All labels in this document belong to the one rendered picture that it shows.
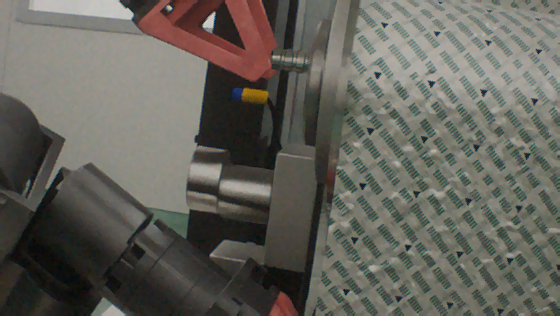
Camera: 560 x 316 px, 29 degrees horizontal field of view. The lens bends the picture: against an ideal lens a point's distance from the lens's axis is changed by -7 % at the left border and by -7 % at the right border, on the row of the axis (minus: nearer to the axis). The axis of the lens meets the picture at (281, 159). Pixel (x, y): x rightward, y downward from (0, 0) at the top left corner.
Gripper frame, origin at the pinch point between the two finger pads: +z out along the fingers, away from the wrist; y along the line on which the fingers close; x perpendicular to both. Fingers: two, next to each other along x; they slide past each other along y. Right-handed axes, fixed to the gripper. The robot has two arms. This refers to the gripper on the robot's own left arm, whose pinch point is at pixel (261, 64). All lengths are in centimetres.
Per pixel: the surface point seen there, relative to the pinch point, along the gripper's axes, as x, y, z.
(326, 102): 2.4, 9.8, 4.6
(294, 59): 2.0, 2.9, 1.4
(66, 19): -134, -545, -142
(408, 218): 1.7, 10.3, 12.1
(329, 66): 3.9, 9.7, 3.3
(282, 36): -1.2, -35.1, -3.5
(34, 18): -148, -545, -157
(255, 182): -4.8, 1.9, 5.2
